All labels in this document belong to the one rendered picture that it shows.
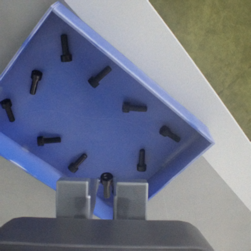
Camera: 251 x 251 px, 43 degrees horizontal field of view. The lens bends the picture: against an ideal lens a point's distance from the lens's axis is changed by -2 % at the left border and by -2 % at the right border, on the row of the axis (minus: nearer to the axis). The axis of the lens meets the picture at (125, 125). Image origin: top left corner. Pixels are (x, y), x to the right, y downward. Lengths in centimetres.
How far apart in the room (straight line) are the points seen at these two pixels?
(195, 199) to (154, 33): 14
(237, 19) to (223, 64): 16
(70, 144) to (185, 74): 9
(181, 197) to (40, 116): 13
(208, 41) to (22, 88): 101
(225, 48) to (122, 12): 102
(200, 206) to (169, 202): 3
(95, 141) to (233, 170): 11
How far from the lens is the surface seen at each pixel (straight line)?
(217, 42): 119
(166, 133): 22
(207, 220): 29
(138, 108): 21
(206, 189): 26
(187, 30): 116
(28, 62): 21
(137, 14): 20
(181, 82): 21
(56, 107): 22
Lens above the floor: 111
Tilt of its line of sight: 62 degrees down
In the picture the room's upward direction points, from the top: 179 degrees clockwise
